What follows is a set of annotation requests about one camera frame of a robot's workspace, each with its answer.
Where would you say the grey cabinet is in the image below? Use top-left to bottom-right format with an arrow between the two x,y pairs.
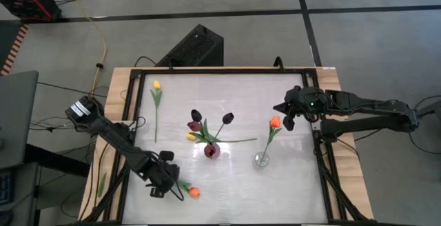
0,70 -> 39,226

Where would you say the black floor cable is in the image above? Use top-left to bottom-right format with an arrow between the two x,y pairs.
37,80 -> 108,99
408,94 -> 441,155

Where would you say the black computer tower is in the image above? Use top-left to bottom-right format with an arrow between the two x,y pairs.
154,23 -> 225,68

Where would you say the orange black striped mat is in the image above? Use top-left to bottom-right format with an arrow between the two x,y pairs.
0,22 -> 29,77

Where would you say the yellow floor cable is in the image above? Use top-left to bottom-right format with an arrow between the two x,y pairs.
58,0 -> 107,96

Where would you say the orange artificial tulip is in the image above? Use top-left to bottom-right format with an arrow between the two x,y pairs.
177,179 -> 201,199
258,114 -> 283,165

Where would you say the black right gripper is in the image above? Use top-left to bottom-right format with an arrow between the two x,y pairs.
273,85 -> 306,132

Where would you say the dark red artificial tulip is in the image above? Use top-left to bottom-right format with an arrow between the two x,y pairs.
187,120 -> 213,147

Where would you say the clear cut glass vase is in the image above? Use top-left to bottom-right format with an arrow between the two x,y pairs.
253,151 -> 271,169

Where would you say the yellow artificial tulip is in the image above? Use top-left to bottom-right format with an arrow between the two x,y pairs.
185,132 -> 258,144
150,79 -> 164,143

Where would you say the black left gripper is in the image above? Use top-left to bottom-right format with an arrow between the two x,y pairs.
143,162 -> 183,199

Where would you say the black aluminium table frame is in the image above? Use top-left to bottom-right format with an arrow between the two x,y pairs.
82,68 -> 368,226

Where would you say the wooden table board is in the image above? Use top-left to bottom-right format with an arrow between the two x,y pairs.
78,66 -> 376,222

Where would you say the pink ribbed glass vase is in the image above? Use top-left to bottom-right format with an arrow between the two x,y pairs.
203,142 -> 221,161

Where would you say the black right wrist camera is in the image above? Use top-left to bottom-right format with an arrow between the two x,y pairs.
302,87 -> 328,115

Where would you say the dark purple artificial tulip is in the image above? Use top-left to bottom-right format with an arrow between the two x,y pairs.
210,112 -> 236,147
190,108 -> 216,150

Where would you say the loose green leaf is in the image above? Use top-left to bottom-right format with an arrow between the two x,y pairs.
97,172 -> 108,198

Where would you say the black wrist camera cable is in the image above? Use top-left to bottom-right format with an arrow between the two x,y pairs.
170,181 -> 186,202

